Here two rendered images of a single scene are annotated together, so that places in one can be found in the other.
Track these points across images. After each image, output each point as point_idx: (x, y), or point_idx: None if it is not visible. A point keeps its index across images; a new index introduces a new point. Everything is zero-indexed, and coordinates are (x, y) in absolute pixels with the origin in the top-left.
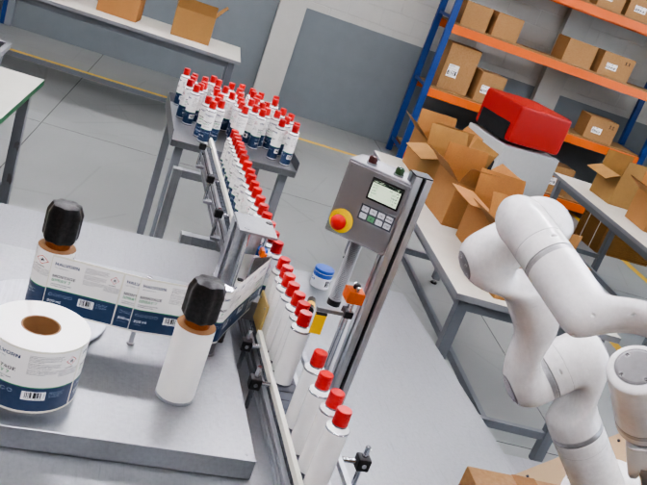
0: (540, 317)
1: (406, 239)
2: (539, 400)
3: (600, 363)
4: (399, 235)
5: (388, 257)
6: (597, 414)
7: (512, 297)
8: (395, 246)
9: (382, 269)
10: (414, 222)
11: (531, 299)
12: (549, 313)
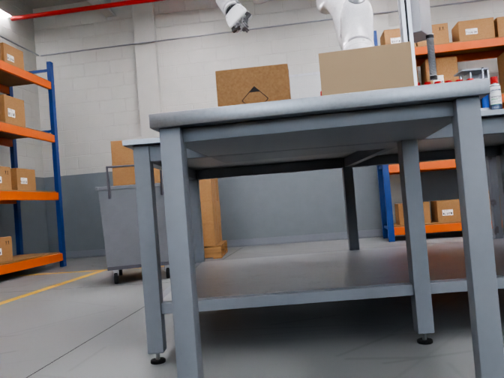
0: (327, 7)
1: (401, 21)
2: (340, 45)
3: (341, 7)
4: (400, 21)
5: (400, 34)
6: (349, 34)
7: (322, 7)
8: (400, 28)
9: (401, 42)
10: (400, 11)
11: (323, 3)
12: (328, 3)
